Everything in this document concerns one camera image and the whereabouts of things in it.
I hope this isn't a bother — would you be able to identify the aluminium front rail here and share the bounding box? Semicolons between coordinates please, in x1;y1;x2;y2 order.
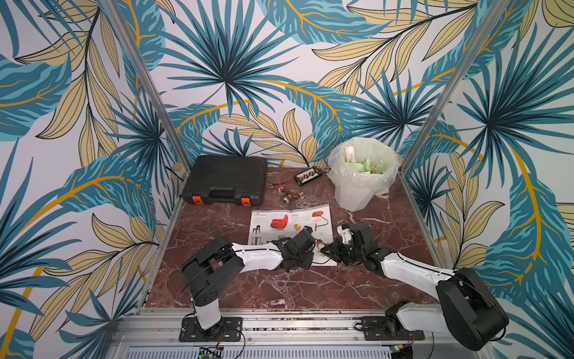
102;308;494;359

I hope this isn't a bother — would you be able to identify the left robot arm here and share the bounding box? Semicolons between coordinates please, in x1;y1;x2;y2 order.
182;226;315;333

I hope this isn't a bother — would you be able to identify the aluminium frame post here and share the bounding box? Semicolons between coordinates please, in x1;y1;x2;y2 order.
100;0;191;174
401;0;510;176

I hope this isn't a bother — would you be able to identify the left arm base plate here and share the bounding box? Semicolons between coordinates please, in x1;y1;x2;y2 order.
179;317;243;343

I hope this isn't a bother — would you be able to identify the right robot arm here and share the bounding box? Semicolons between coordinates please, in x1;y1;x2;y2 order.
321;224;509;352

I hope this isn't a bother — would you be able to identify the right aluminium frame post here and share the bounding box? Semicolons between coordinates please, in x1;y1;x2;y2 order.
401;0;510;176

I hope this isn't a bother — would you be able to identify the white bin with bag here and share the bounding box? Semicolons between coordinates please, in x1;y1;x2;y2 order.
327;137;399;212

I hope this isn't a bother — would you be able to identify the left aluminium frame post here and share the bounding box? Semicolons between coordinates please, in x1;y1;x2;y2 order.
100;0;191;174

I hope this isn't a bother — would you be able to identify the yellow art textbook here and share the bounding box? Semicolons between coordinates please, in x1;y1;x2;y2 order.
248;204;336;266

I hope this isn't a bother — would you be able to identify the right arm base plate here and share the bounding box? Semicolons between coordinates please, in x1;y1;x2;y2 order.
354;317;425;343

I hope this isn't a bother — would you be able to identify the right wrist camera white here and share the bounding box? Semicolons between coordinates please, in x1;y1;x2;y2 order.
336;224;354;245

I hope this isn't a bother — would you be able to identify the black plastic tool case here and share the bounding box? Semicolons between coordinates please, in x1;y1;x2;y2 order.
182;155;268;206

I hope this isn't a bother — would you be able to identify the black box of brass parts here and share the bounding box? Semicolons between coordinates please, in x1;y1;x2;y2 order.
294;166;323;186

